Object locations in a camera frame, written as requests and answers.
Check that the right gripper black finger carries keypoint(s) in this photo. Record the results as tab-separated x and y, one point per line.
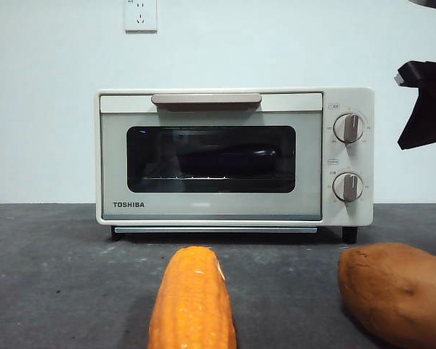
430	120

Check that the purple eggplant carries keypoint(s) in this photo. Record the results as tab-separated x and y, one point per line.
225	160

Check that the cream Toshiba toaster oven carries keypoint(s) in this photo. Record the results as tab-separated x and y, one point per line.
367	163

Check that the black oven foot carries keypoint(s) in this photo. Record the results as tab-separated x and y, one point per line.
349	235
116	233

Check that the grey oven crumb tray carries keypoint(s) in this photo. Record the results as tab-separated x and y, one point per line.
214	230

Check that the cream temperature knob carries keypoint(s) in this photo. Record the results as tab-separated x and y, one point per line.
349	127

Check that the cream timer knob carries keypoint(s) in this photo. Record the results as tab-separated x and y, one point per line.
347	187

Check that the brown sweet potato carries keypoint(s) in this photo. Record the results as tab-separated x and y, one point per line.
396	291

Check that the orange corn cob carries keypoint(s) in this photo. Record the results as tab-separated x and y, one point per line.
192	298

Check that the white wall socket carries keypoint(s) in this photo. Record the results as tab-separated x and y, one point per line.
141	16

